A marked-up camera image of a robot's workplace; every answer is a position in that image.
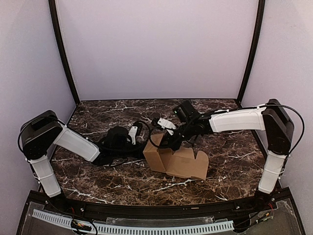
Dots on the black frame post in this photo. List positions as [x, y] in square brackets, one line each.
[253, 49]
[62, 51]

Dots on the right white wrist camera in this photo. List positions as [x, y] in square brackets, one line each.
[167, 125]

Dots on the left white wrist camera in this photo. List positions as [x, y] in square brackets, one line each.
[132, 134]

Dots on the black front rail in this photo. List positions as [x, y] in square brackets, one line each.
[233, 209]

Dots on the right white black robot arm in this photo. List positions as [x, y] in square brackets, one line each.
[269, 117]

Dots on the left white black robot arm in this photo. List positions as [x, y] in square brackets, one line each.
[40, 133]

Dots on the brown cardboard box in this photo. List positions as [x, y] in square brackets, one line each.
[182, 163]

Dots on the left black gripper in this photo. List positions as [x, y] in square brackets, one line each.
[139, 147]

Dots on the left black frame post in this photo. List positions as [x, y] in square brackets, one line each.
[62, 51]

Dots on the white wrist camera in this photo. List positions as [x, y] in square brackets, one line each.
[132, 134]
[167, 125]

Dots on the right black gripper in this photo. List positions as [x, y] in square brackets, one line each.
[170, 143]

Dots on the white slotted cable duct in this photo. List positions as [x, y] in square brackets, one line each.
[122, 226]

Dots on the right black frame post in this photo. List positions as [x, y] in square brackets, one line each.
[253, 49]

